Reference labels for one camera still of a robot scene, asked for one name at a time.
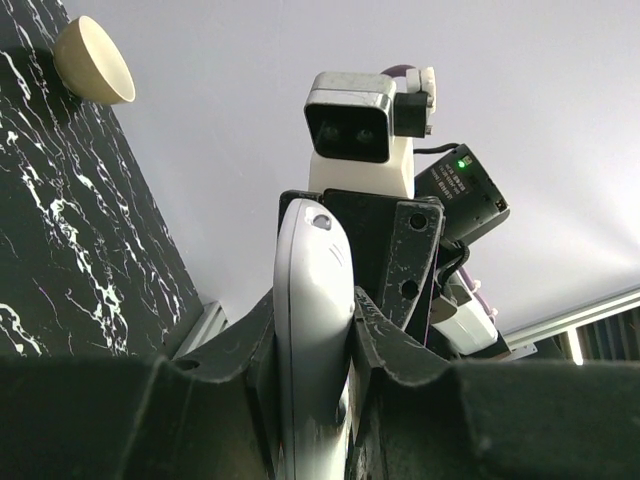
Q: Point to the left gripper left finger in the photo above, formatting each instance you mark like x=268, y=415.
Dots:
x=212, y=414

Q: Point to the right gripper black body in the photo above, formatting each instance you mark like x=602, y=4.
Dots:
x=394, y=244

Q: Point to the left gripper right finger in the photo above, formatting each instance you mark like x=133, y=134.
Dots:
x=418, y=416

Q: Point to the white remote control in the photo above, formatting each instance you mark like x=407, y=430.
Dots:
x=314, y=304

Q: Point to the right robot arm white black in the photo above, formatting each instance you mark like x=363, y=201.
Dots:
x=472, y=205

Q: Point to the cream white bowl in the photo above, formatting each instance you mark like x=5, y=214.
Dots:
x=90, y=64

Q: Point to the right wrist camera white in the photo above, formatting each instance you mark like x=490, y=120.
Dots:
x=363, y=127

